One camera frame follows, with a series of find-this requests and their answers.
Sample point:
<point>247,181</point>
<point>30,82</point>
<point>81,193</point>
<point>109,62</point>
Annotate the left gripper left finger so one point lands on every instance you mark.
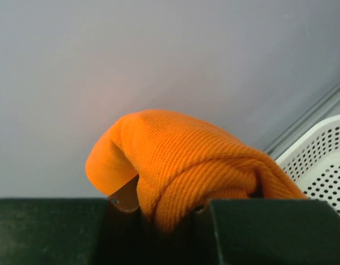
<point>70,231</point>

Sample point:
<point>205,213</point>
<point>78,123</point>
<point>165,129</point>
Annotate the white perforated plastic basket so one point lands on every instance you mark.
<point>313,162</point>

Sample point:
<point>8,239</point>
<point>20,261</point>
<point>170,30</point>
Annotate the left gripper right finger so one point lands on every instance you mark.
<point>267,231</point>

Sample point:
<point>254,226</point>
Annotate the orange trousers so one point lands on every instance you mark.
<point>181,163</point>

